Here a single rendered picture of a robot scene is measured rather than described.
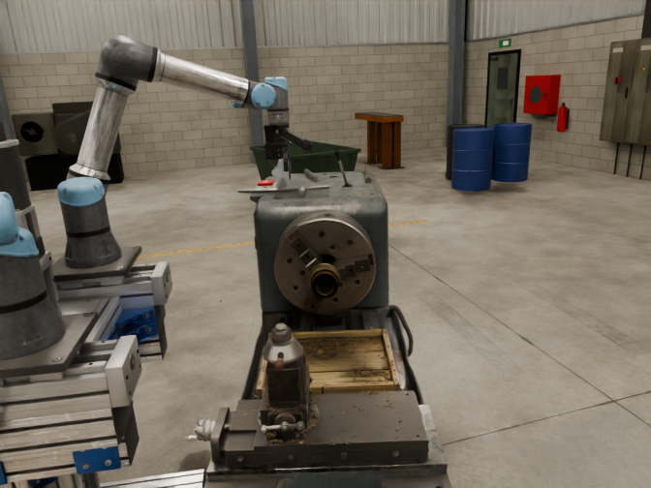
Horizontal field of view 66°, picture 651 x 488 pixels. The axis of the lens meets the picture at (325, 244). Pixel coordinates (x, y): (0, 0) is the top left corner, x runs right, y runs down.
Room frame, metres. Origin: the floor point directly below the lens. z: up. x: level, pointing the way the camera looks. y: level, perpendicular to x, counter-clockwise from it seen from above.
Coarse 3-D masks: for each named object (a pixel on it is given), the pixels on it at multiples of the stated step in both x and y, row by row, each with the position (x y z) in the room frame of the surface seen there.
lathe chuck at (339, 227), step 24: (312, 216) 1.50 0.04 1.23; (336, 216) 1.50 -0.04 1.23; (288, 240) 1.46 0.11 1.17; (312, 240) 1.45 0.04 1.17; (336, 240) 1.45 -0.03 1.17; (360, 240) 1.45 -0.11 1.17; (288, 264) 1.46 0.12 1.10; (288, 288) 1.46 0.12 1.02; (360, 288) 1.45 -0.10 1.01; (336, 312) 1.45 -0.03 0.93
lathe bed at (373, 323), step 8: (288, 312) 1.61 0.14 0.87; (304, 312) 1.60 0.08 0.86; (368, 312) 1.58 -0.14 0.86; (280, 320) 1.59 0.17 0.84; (288, 320) 1.55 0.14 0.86; (296, 320) 1.59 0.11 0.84; (304, 320) 1.54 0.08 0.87; (312, 320) 1.53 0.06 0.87; (344, 320) 1.57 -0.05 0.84; (352, 320) 1.54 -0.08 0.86; (360, 320) 1.57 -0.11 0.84; (368, 320) 1.51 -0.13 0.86; (376, 320) 1.51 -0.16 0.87; (296, 328) 1.53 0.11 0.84; (304, 328) 1.48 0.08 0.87; (312, 328) 1.48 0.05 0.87; (320, 328) 1.53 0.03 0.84; (328, 328) 1.52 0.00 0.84; (336, 328) 1.52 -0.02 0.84; (344, 328) 1.51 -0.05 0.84; (352, 328) 1.47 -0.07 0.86; (360, 328) 1.51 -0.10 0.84; (368, 328) 1.46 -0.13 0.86; (376, 328) 1.46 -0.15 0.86
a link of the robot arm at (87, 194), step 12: (72, 180) 1.41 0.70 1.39; (84, 180) 1.41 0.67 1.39; (96, 180) 1.41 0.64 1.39; (60, 192) 1.35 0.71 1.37; (72, 192) 1.34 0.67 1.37; (84, 192) 1.35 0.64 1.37; (96, 192) 1.37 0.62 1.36; (60, 204) 1.36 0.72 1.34; (72, 204) 1.33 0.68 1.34; (84, 204) 1.34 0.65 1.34; (96, 204) 1.36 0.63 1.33; (72, 216) 1.34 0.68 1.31; (84, 216) 1.34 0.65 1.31; (96, 216) 1.36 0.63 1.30; (72, 228) 1.34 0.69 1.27; (84, 228) 1.34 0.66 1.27; (96, 228) 1.35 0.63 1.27
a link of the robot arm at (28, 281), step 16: (16, 240) 0.88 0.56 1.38; (32, 240) 0.91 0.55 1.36; (0, 256) 0.85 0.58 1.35; (16, 256) 0.87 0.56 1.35; (32, 256) 0.90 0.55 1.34; (0, 272) 0.85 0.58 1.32; (16, 272) 0.86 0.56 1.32; (32, 272) 0.89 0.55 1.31; (0, 288) 0.85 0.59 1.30; (16, 288) 0.86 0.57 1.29; (32, 288) 0.88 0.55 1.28; (0, 304) 0.85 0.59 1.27
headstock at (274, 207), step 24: (288, 192) 1.79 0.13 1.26; (312, 192) 1.77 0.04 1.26; (336, 192) 1.75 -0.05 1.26; (360, 192) 1.73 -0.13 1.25; (264, 216) 1.62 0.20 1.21; (288, 216) 1.61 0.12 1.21; (360, 216) 1.61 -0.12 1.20; (384, 216) 1.61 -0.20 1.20; (264, 240) 1.61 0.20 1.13; (384, 240) 1.61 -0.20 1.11; (264, 264) 1.61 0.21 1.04; (384, 264) 1.61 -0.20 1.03; (264, 288) 1.61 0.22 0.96; (384, 288) 1.61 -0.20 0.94
